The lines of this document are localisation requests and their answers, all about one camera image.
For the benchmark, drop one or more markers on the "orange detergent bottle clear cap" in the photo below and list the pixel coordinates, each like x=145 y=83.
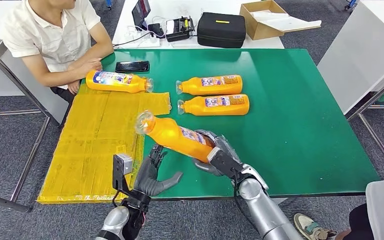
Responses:
x=119 y=82
x=218 y=108
x=212 y=87
x=168 y=134

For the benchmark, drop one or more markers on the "yellow taped mat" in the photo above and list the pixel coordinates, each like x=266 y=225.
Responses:
x=89 y=139

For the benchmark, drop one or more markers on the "white paper sheet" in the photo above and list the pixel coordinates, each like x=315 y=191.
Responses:
x=288 y=22

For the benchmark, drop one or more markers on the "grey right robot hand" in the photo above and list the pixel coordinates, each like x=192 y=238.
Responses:
x=223 y=142

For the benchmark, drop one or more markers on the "open cardboard box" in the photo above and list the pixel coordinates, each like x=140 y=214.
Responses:
x=258 y=32

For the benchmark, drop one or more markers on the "white table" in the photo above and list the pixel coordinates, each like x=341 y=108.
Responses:
x=172 y=6

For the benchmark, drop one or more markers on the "black smartphone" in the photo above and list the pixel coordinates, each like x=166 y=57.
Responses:
x=132 y=66

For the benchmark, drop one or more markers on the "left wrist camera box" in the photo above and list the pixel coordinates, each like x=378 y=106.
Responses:
x=122 y=164

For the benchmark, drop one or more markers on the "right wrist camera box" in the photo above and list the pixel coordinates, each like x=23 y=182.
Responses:
x=225 y=164

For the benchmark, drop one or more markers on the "black carrying case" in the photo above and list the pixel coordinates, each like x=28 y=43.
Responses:
x=222 y=31

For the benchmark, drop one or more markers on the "black charger device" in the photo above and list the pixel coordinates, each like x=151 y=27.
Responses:
x=178 y=30

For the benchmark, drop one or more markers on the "black tablet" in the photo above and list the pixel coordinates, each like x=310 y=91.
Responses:
x=140 y=15

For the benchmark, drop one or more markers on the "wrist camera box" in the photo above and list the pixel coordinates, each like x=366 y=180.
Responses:
x=122 y=164
x=225 y=164

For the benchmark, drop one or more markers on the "white power strip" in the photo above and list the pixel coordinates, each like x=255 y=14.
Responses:
x=149 y=42

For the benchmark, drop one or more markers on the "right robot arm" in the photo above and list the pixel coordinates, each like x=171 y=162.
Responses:
x=265 y=208

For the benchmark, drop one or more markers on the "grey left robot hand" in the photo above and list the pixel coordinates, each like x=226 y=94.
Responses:
x=149 y=179

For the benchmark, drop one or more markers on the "person's left hand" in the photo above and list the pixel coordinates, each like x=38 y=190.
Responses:
x=74 y=86

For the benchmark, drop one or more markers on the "black power adapter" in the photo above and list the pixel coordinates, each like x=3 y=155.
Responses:
x=156 y=30

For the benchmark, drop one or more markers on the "person's right hand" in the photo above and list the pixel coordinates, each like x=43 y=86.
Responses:
x=91 y=68

